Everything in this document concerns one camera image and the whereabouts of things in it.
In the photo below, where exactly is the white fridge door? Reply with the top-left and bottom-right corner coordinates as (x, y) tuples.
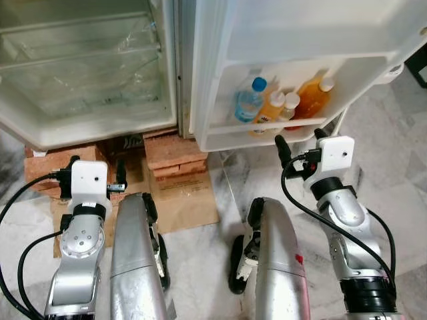
(177, 0), (427, 153)

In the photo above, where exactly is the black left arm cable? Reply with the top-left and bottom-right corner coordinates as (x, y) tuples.
(0, 167), (74, 320)

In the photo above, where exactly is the silver robot leg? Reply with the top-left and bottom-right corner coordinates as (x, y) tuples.
(109, 192), (171, 320)
(229, 197), (312, 320)

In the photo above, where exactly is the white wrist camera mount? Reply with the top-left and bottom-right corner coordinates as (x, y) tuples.
(70, 160), (110, 209)
(319, 136), (356, 182)

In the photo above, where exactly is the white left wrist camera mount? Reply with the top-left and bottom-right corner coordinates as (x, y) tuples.
(70, 160), (110, 209)

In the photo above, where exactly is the white-capped pale bottle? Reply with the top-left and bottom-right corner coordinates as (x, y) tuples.
(279, 92), (302, 131)

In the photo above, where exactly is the brown cardboard sheet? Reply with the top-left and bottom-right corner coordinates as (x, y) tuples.
(52, 153), (221, 259)

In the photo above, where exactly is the black box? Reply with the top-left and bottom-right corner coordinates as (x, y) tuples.
(404, 43), (427, 89)

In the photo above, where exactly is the silver left robot leg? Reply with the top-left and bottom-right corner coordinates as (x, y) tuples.
(109, 192), (171, 320)

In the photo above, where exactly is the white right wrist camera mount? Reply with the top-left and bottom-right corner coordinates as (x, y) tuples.
(319, 136), (356, 182)

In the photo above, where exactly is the red brick stack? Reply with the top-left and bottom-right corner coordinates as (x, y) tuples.
(143, 130), (209, 179)
(25, 143), (109, 199)

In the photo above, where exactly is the large orange juice bottle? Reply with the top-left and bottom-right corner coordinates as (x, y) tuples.
(294, 75), (336, 122)

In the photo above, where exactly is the clear crisper drawer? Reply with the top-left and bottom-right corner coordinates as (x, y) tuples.
(0, 47), (166, 122)

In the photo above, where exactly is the white mini fridge cabinet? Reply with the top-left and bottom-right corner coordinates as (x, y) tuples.
(0, 0), (182, 151)

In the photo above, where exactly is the small orange juice bottle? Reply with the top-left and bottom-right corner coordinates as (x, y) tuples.
(252, 90), (286, 137)

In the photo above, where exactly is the silver right robot leg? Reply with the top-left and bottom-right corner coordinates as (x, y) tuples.
(229, 197), (312, 320)

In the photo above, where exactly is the clear fridge shelf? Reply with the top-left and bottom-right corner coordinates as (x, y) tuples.
(0, 10), (164, 74)

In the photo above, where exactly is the dark printed cardboard box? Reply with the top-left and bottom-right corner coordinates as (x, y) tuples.
(100, 135), (149, 164)

